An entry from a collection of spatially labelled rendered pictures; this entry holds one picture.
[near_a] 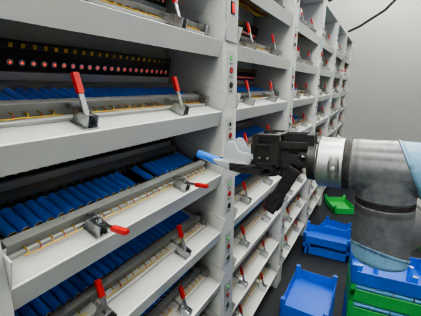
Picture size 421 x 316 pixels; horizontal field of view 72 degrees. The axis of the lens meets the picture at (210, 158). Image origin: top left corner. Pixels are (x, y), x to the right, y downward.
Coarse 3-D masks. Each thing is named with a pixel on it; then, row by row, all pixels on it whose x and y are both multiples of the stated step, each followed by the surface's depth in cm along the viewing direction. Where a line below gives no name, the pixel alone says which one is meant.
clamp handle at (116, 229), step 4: (100, 220) 52; (100, 224) 51; (104, 224) 51; (108, 224) 51; (108, 228) 50; (112, 228) 50; (116, 228) 49; (120, 228) 49; (124, 228) 49; (116, 232) 49; (120, 232) 49; (124, 232) 48; (128, 232) 49
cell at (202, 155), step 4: (200, 152) 65; (204, 152) 65; (196, 156) 66; (200, 156) 65; (204, 156) 64; (208, 156) 64; (212, 156) 64; (216, 156) 64; (204, 160) 65; (208, 160) 64; (212, 160) 64; (216, 164) 64
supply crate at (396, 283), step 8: (352, 256) 122; (352, 264) 117; (416, 264) 121; (352, 272) 113; (360, 272) 112; (368, 272) 120; (384, 272) 120; (392, 272) 120; (400, 272) 120; (416, 272) 120; (352, 280) 114; (360, 280) 112; (368, 280) 111; (376, 280) 110; (384, 280) 109; (392, 280) 108; (400, 280) 115; (384, 288) 110; (392, 288) 108; (400, 288) 107; (408, 288) 106; (416, 288) 105; (408, 296) 107; (416, 296) 106
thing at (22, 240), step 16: (160, 176) 73; (192, 176) 81; (128, 192) 63; (144, 192) 66; (80, 208) 54; (96, 208) 55; (112, 208) 59; (48, 224) 48; (64, 224) 50; (0, 240) 43; (16, 240) 43; (32, 240) 45
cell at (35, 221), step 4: (16, 204) 51; (20, 204) 51; (16, 208) 50; (20, 208) 50; (24, 208) 50; (16, 212) 50; (20, 212) 50; (24, 212) 50; (28, 212) 50; (20, 216) 50; (24, 216) 49; (28, 216) 49; (32, 216) 49; (36, 216) 50; (24, 220) 49; (28, 220) 49; (32, 220) 49; (36, 220) 49; (40, 220) 49; (32, 224) 48
